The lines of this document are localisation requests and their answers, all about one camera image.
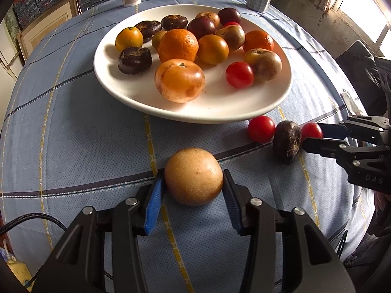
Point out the tan fruit at plate back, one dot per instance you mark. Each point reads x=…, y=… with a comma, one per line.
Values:
x=213, y=17

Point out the blue checked tablecloth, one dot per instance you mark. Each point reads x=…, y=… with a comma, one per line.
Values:
x=66, y=143

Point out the large orange persimmon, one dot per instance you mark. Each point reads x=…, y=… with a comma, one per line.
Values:
x=179, y=81

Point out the yellow orange round fruit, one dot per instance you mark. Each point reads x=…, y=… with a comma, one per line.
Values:
x=213, y=49

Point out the wooden framed panel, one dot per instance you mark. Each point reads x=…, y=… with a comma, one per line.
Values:
x=51, y=19

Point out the dark water chestnut front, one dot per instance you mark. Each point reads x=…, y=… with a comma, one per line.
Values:
x=148, y=29

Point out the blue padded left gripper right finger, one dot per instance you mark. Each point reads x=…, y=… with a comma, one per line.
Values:
x=233, y=200

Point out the dark brown chestnut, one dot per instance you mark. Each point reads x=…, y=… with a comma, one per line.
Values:
x=133, y=60

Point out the orange mandarin on plate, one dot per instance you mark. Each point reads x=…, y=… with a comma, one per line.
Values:
x=258, y=39

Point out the small brown longan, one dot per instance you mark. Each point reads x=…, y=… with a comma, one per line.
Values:
x=157, y=38

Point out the red tomato far right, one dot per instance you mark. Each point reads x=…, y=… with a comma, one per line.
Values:
x=311, y=130

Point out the red cherry tomato front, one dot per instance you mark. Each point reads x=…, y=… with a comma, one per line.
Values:
x=239, y=75

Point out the yellow orange with green stem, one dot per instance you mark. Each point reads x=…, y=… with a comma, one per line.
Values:
x=129, y=37

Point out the dark chestnut on table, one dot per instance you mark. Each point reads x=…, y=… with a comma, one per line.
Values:
x=287, y=142

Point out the dark water chestnut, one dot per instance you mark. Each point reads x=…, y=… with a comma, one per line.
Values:
x=148, y=29
x=171, y=22

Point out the dark red plum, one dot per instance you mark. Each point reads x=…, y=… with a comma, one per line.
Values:
x=228, y=15
x=201, y=27

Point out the large white oval plate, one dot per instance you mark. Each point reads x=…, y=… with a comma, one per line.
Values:
x=218, y=103

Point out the black chair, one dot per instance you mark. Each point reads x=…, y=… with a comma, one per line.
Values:
x=359, y=66

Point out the tan round pear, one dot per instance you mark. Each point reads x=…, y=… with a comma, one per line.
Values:
x=193, y=176

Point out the bright orange mandarin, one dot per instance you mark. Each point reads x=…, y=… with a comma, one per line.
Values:
x=178, y=44

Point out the small red cherry tomato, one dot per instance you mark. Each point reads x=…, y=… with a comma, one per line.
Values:
x=231, y=23

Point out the red tomato beside pear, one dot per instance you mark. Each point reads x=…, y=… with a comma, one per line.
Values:
x=261, y=129

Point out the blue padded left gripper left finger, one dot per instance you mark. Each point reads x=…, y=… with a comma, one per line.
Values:
x=153, y=203

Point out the dark water chestnut back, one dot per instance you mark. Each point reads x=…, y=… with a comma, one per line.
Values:
x=171, y=22

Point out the small tan mottled fruit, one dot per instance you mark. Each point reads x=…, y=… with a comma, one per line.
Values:
x=233, y=35

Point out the yellow power strip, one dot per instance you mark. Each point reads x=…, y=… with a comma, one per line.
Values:
x=20, y=270

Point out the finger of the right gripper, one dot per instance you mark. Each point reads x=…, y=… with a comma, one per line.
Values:
x=322, y=146
x=335, y=131

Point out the brownish mottled apple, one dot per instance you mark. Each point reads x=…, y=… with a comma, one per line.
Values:
x=265, y=64

